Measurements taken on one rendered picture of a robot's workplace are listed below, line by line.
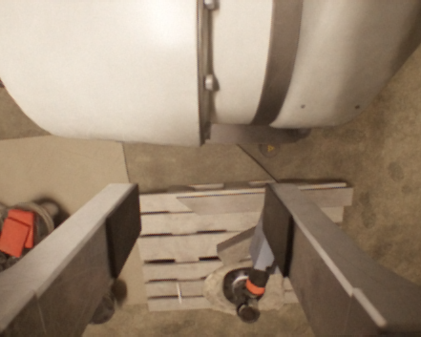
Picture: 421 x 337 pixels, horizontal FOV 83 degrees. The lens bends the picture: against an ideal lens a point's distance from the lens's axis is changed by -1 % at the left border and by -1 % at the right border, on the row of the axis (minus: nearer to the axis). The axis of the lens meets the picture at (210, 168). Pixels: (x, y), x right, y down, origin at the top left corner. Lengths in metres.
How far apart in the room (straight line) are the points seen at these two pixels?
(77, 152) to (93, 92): 1.32
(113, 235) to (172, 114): 0.16
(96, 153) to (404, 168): 1.86
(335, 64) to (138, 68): 0.20
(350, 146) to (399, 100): 0.36
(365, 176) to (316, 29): 1.53
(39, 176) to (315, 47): 1.66
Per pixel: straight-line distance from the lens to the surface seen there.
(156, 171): 1.49
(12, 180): 1.88
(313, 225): 0.17
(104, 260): 0.18
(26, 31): 0.31
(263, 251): 1.25
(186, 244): 1.50
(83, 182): 1.65
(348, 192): 1.54
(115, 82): 0.28
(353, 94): 0.34
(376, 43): 0.30
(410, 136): 1.87
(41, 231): 1.59
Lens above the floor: 1.41
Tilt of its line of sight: 75 degrees down
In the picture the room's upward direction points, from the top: 177 degrees clockwise
